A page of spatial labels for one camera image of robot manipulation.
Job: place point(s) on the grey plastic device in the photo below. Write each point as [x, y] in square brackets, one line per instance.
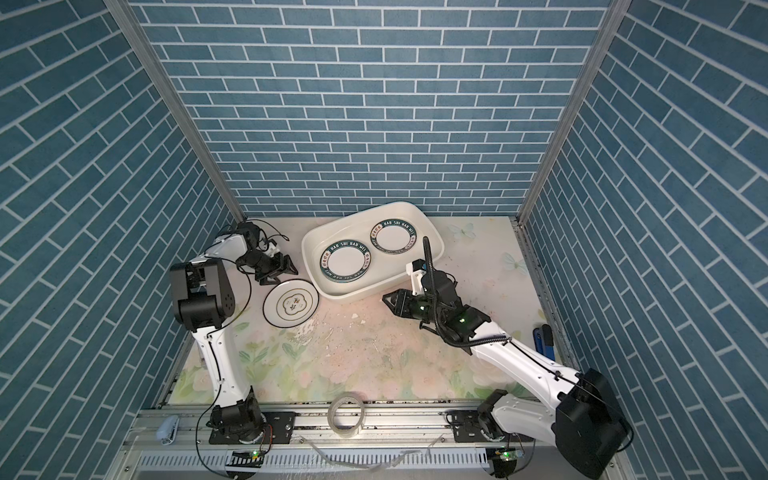
[167, 432]

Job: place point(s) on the clear tape roll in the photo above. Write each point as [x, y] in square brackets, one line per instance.
[346, 415]

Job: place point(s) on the aluminium rail frame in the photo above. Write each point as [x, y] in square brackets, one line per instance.
[396, 436]

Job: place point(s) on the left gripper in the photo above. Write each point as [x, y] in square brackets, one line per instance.
[277, 266]

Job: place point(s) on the blue black stapler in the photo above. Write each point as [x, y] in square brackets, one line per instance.
[544, 341]

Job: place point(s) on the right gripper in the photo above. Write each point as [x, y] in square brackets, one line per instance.
[401, 305]

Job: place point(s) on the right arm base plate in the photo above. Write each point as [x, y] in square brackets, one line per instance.
[472, 426]

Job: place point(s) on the green rimmed plate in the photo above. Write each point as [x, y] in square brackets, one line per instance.
[345, 261]
[393, 236]

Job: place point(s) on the white cloud-pattern plate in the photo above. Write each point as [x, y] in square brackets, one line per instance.
[290, 303]

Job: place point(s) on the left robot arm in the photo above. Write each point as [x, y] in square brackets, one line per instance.
[204, 303]

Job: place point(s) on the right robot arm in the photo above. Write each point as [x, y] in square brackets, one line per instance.
[577, 412]

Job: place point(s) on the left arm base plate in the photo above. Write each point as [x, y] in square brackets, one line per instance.
[273, 427]

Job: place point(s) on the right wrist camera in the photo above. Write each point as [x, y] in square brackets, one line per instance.
[437, 282]

